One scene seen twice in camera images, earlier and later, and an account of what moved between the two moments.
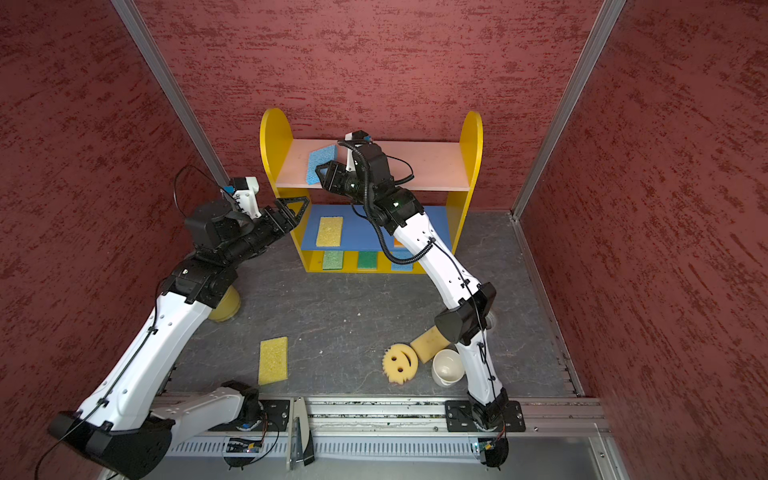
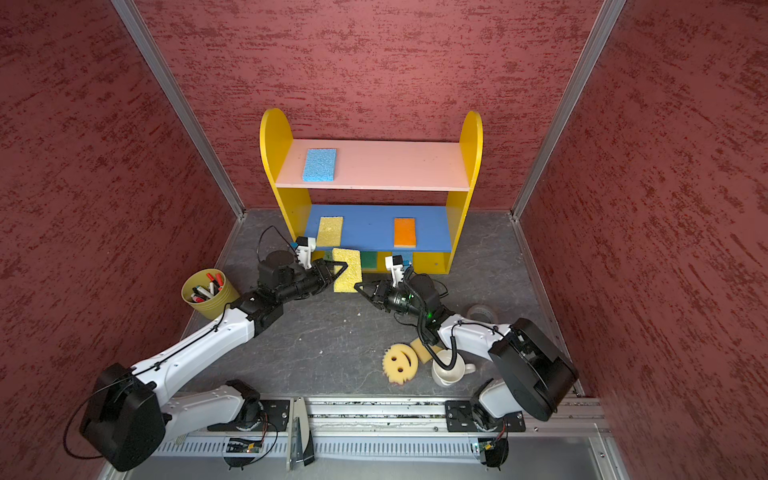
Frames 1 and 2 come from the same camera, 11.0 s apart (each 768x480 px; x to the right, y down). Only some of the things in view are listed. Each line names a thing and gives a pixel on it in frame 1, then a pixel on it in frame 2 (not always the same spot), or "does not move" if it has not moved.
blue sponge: (317, 158) does not move
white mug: (447, 368) does not move
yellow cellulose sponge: (273, 360) → (352, 273)
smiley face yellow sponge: (400, 363) does not move
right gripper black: (329, 178) → (382, 293)
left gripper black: (290, 222) → (322, 268)
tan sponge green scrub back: (367, 260) does not move
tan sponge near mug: (430, 343) does not move
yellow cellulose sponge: (330, 231) does not move
